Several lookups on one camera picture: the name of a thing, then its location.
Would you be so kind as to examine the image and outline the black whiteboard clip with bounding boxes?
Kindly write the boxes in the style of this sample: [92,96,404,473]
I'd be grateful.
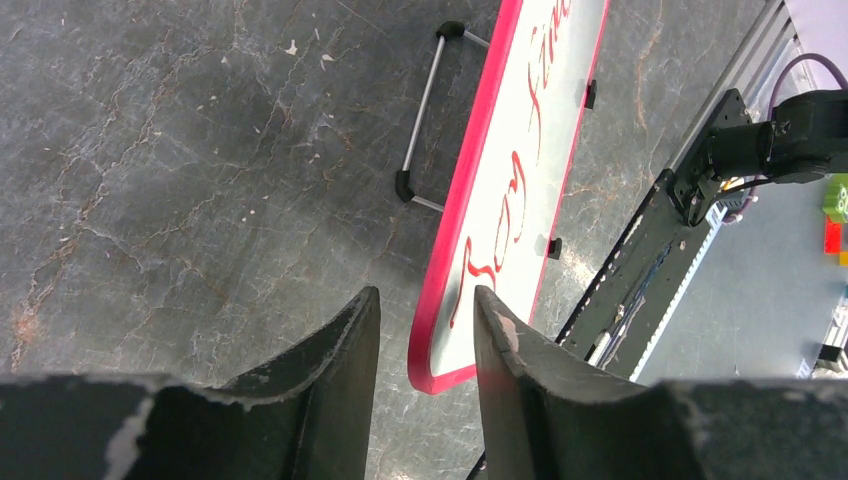
[547,238,563,260]
[583,79,598,110]

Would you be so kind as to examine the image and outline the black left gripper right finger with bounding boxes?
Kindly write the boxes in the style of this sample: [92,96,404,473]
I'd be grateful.
[474,286,847,479]

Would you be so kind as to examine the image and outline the pink-framed whiteboard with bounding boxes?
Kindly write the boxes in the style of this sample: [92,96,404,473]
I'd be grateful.
[407,1,609,395]

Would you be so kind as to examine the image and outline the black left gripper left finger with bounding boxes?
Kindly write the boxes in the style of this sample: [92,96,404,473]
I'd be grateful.
[1,286,381,479]

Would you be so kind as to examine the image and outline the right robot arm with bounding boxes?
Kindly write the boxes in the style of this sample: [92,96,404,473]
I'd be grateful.
[699,90,847,184]

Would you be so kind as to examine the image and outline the blue slotted cable duct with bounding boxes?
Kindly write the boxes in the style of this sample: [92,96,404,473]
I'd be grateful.
[629,205,728,382]

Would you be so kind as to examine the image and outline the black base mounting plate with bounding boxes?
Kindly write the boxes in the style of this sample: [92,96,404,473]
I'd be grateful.
[555,88,752,380]

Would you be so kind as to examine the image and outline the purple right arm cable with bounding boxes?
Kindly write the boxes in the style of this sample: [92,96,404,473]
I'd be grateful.
[718,52,848,225]

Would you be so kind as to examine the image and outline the grey wire board stand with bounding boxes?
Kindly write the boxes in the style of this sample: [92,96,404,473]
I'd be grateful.
[394,20,493,215]

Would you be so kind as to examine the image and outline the toy blocks on bench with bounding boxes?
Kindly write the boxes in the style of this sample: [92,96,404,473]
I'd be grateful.
[822,174,847,267]

